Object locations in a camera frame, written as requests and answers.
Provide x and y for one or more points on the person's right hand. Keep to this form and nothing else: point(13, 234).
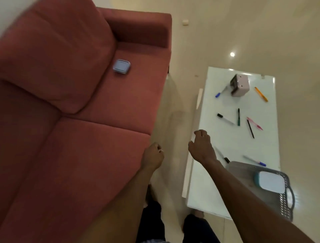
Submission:
point(202, 149)

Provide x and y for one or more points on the person's left hand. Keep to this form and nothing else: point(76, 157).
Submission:
point(152, 157)

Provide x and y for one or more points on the person's left fingers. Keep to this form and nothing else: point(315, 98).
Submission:
point(157, 147)

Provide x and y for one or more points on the person's right thumb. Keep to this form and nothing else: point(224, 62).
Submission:
point(191, 145)

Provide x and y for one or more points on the person's right forearm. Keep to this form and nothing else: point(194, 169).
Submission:
point(250, 202)

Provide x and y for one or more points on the person's left forearm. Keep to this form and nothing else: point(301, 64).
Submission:
point(120, 207)

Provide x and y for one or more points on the grey pen with black tip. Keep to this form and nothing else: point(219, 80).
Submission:
point(222, 155)

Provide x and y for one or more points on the black capped white marker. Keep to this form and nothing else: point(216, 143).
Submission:
point(225, 119)

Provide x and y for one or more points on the person's left foot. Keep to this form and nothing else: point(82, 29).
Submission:
point(150, 194)

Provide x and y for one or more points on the person's foot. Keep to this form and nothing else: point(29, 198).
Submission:
point(150, 194)
point(198, 214)

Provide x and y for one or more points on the dark green pen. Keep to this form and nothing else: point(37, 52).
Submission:
point(238, 117)

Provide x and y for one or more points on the blue capped white marker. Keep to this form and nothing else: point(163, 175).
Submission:
point(221, 92)

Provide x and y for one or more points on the thin black pen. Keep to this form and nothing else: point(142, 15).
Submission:
point(250, 129)

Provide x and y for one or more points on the white pen with blue cap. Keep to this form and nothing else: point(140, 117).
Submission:
point(254, 160)

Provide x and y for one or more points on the pink pen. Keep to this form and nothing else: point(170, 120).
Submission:
point(254, 123)

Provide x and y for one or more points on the person's right foot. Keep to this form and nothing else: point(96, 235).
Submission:
point(198, 214)

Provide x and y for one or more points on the red fabric sofa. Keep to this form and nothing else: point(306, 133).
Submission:
point(82, 150)

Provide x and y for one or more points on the dark trousers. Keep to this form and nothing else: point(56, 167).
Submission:
point(151, 222)

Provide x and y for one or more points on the pink and grey desk box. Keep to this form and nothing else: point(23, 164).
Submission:
point(239, 85)

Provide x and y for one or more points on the orange pen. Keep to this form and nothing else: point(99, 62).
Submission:
point(261, 94)

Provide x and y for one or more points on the teal and white box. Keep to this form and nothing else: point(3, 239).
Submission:
point(270, 181)

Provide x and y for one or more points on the small light blue box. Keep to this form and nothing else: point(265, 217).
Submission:
point(121, 66)

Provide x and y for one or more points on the grey plastic basket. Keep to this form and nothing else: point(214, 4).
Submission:
point(280, 200)

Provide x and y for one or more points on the red sofa back cushion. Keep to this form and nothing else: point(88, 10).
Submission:
point(55, 57)

